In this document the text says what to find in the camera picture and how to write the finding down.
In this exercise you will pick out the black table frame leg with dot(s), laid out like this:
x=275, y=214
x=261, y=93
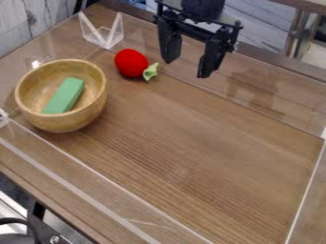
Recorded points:
x=48, y=236

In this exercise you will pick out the red toy strawberry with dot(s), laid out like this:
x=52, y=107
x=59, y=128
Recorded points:
x=134, y=65

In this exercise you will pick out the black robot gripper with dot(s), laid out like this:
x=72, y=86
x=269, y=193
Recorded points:
x=202, y=20

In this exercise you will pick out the brown wooden bowl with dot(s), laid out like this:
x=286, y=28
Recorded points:
x=39, y=84

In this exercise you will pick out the metal table leg background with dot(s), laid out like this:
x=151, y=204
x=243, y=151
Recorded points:
x=301, y=33

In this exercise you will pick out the green rectangular block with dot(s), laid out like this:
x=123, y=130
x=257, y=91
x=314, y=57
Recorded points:
x=65, y=96

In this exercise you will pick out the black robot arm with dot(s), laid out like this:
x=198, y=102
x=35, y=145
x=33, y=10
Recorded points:
x=198, y=19

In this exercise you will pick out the clear acrylic corner bracket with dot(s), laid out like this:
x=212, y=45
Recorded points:
x=104, y=37

